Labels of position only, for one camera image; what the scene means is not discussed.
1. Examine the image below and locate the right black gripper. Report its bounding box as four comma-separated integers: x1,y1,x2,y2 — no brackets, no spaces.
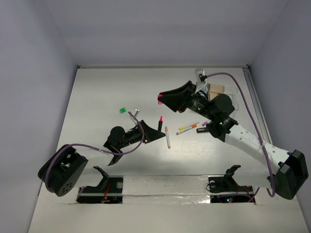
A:
158,80,216,121

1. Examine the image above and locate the black pink highlighter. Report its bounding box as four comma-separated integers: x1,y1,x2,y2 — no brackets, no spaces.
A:
157,116,163,132

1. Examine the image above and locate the blue white round jar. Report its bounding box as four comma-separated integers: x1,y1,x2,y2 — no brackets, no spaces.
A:
196,84,210,100

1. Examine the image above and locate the green highlighter cap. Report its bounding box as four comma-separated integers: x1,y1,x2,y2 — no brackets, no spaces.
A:
120,107,127,114

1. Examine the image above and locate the black green highlighter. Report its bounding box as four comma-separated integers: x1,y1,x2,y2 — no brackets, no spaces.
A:
196,128,208,133

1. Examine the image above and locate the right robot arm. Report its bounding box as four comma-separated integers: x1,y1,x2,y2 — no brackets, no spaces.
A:
157,81,309,200

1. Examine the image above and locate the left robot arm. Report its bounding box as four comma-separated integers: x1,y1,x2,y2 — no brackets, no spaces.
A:
37,119,165,197

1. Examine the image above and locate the pink white marker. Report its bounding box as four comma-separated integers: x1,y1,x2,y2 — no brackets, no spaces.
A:
165,126,171,149

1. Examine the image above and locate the orange white marker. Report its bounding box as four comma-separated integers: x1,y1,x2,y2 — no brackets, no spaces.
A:
176,124,197,135

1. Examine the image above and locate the clear plastic container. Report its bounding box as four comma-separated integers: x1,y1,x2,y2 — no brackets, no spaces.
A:
224,86,239,111

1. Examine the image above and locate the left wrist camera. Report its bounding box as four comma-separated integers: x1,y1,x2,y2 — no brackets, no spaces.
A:
129,108,140,117

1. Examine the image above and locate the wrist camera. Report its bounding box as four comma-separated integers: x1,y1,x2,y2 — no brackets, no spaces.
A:
129,108,140,117
195,68,207,83

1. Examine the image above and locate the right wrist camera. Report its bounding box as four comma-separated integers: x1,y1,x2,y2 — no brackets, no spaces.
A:
195,68,207,83

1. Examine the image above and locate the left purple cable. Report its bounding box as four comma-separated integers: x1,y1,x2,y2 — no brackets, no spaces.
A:
45,113,148,192

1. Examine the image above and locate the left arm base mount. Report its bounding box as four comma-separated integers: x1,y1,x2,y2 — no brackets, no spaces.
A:
76,166,123,204

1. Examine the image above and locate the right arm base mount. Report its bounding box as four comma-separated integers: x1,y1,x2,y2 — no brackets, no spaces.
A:
206,165,256,204

